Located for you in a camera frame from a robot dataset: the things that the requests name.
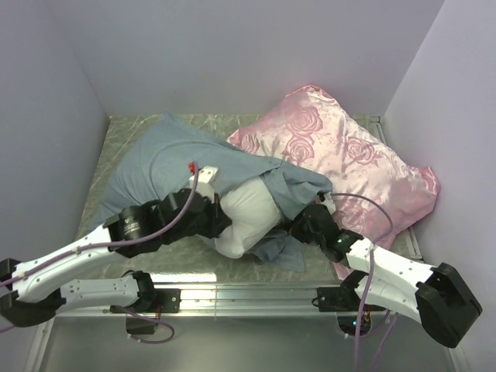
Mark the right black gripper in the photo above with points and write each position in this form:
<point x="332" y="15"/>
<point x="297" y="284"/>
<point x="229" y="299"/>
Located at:
<point x="296" y="229"/>

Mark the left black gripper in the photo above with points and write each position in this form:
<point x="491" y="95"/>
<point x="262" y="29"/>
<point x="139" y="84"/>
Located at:
<point x="219" y="219"/>

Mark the white pillow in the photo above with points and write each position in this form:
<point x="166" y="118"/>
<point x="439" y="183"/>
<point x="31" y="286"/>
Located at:
<point x="253" y="213"/>

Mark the green beige patchwork pillowcase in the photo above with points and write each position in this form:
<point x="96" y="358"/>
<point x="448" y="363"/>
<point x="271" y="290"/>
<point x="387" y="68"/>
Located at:
<point x="168" y="154"/>

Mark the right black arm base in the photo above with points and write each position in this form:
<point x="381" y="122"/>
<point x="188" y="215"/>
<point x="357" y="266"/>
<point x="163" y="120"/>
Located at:
<point x="344" y="302"/>

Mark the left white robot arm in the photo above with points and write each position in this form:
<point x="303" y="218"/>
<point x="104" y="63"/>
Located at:
<point x="40" y="289"/>

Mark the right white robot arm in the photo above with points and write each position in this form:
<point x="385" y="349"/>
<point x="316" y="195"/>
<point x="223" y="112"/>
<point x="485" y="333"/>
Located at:
<point x="436" y="297"/>

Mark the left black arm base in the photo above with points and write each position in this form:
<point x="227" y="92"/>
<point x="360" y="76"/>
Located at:
<point x="142" y="323"/>

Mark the pink rose satin pillow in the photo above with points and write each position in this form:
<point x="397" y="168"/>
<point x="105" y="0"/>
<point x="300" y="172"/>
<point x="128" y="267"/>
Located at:
<point x="379" y="194"/>

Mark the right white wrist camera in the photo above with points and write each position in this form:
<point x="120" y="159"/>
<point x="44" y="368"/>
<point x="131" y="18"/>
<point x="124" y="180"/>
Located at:
<point x="326" y="200"/>

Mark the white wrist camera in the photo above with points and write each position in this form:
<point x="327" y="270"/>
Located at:
<point x="205" y="184"/>
<point x="326" y="200"/>

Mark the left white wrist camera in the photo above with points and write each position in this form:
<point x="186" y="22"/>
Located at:
<point x="205" y="184"/>

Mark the aluminium front rail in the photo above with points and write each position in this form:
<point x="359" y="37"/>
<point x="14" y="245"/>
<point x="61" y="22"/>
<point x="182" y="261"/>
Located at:
<point x="240" y="298"/>

